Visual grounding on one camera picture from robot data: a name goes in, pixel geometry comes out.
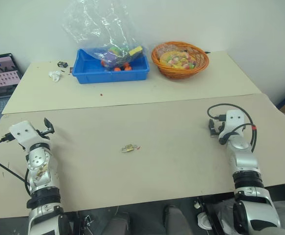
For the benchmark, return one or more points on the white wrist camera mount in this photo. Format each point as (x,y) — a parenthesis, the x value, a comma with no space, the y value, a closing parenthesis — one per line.
(22,133)
(234,122)

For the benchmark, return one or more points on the brown round toy bread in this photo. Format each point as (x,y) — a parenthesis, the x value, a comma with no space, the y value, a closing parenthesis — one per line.
(169,47)

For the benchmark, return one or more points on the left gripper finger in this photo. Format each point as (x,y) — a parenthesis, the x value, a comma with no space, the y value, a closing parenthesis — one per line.
(51,129)
(47,122)

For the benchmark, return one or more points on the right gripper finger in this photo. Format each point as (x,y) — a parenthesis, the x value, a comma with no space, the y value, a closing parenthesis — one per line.
(222,126)
(211,127)

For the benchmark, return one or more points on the colourful toy pizza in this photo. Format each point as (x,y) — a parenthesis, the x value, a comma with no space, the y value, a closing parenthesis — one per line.
(177,60)

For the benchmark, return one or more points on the clear plastic bag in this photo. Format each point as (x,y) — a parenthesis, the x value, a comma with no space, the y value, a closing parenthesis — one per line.
(103,29)

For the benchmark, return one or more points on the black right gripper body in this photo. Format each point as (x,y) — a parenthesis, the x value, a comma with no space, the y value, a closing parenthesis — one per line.
(220,128)

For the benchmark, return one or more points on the orange wicker basket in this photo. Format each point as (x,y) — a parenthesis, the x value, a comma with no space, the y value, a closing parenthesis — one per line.
(179,72)

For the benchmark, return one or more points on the blue plastic bin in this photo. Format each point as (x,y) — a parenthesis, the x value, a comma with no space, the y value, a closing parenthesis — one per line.
(88,71)

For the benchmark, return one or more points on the small dark red packet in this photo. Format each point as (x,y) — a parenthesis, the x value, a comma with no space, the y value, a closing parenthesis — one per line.
(72,70)

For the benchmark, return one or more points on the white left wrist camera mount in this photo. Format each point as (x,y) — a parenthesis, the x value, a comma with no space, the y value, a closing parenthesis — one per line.
(22,133)

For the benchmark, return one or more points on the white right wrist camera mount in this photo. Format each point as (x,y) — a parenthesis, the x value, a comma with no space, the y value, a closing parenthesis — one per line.
(234,122)

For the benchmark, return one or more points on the purple toy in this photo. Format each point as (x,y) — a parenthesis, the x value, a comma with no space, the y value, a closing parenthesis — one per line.
(111,58)

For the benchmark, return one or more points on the small black box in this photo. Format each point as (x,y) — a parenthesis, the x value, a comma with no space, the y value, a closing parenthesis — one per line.
(62,64)

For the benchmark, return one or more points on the crumpled white tissue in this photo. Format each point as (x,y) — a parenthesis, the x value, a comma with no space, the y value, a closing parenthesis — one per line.
(55,76)

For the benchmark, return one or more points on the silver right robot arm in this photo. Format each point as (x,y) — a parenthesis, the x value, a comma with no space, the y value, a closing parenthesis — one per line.
(245,166)

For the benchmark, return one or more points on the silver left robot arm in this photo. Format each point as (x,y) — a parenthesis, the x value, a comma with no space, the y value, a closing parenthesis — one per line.
(40,169)

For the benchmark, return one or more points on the small orange toy ball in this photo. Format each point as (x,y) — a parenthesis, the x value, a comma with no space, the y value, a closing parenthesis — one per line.
(103,63)
(128,68)
(118,69)

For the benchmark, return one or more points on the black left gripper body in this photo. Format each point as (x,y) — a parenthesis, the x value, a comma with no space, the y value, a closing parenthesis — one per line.
(44,134)

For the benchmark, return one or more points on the yellow toy sponge block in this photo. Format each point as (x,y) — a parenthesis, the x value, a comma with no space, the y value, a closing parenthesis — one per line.
(135,51)

